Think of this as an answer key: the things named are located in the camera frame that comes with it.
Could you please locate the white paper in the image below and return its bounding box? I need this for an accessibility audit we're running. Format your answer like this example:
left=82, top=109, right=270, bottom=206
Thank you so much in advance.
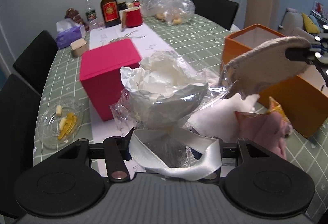
left=110, top=51, right=232, bottom=130

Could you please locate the black chair right side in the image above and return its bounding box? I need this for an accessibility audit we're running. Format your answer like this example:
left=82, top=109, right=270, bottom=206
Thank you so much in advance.
left=191, top=0, right=239, bottom=30

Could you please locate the brown figurine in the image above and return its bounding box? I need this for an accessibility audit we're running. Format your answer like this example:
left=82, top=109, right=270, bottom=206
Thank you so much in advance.
left=65, top=8, right=90, bottom=31

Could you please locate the brown liquor bottle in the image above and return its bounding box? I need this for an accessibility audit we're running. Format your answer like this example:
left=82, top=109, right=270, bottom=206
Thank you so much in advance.
left=101, top=0, right=121, bottom=27

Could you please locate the yellow cushion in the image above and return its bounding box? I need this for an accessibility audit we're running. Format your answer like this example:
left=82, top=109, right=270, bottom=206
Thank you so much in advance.
left=301, top=13, right=320, bottom=34

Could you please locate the black chair far left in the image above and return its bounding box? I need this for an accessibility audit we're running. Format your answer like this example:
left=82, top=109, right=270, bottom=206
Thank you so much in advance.
left=13, top=30, right=58, bottom=95

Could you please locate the pink red box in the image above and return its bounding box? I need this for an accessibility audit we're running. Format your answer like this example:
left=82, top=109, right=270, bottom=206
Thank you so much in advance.
left=80, top=39, right=141, bottom=121

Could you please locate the white ribbon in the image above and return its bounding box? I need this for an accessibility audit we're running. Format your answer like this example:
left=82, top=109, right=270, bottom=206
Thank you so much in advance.
left=128, top=127, right=211, bottom=181

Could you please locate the black chair near left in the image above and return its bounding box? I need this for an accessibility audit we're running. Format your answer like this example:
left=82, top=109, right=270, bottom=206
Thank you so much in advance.
left=1, top=74, right=41, bottom=219

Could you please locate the glass plate with snacks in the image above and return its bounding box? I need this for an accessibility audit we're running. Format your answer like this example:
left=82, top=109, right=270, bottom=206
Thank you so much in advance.
left=37, top=97, right=84, bottom=150

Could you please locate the clear plastic bag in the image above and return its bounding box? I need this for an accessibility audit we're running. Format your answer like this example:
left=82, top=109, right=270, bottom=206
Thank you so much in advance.
left=141, top=0, right=195, bottom=26

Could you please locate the black chair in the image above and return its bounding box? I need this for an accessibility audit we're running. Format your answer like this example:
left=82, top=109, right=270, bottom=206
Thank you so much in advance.
left=13, top=30, right=58, bottom=95
left=191, top=0, right=239, bottom=30
left=1, top=74, right=41, bottom=219

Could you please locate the purple tissue box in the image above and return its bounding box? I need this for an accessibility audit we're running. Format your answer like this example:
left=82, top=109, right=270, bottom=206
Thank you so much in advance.
left=56, top=18, right=86, bottom=50

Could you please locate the red mug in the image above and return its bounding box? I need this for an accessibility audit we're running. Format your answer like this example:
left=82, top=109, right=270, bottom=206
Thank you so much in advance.
left=121, top=7, right=143, bottom=30

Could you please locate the beige sofa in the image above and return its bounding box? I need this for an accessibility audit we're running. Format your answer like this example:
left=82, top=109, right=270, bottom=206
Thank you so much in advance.
left=278, top=7, right=323, bottom=42

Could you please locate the pink soft cloth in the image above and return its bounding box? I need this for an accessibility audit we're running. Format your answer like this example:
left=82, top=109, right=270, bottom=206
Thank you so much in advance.
left=235, top=111, right=294, bottom=160

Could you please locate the orange storage box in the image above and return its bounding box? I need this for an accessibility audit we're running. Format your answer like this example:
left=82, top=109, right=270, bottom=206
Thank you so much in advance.
left=222, top=24, right=327, bottom=138

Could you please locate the dark jar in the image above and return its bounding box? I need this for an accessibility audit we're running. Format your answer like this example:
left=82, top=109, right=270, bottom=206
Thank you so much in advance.
left=117, top=1, right=127, bottom=11

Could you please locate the clear water bottle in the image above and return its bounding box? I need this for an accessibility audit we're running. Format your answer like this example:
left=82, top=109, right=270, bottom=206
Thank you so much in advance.
left=85, top=0, right=98, bottom=30

